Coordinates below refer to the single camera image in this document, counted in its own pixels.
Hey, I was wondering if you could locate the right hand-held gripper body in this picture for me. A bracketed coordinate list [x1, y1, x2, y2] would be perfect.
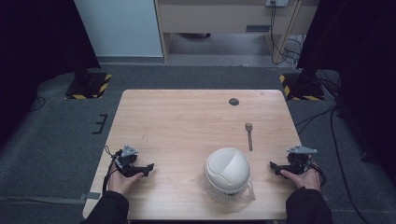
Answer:
[285, 145, 318, 175]

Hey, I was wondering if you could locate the black power cable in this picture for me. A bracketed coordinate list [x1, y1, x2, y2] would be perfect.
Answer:
[268, 1, 304, 66]

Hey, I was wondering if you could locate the grey power strip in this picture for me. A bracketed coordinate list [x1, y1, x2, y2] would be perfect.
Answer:
[264, 0, 290, 8]

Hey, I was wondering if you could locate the black curtain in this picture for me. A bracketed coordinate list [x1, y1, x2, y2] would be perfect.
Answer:
[0, 0, 101, 147]
[296, 0, 396, 188]

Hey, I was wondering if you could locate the black stand base hazard tape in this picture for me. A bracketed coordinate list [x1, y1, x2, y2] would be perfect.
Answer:
[64, 72, 113, 101]
[278, 72, 327, 102]

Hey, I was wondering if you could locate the thin black floor cable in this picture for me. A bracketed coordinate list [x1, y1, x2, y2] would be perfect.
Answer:
[28, 95, 47, 114]

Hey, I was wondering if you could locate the person's right hand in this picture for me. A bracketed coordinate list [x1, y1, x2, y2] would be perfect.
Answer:
[279, 167, 322, 192]

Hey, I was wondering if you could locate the white cabinet panel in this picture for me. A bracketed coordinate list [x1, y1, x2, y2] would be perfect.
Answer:
[73, 0, 164, 58]

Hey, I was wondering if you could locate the person's left hand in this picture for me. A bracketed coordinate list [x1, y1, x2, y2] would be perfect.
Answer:
[106, 169, 145, 197]

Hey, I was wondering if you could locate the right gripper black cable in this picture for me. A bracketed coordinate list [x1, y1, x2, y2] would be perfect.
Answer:
[309, 157, 328, 189]

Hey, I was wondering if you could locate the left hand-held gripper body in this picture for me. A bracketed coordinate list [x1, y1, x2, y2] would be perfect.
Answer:
[114, 144, 140, 175]

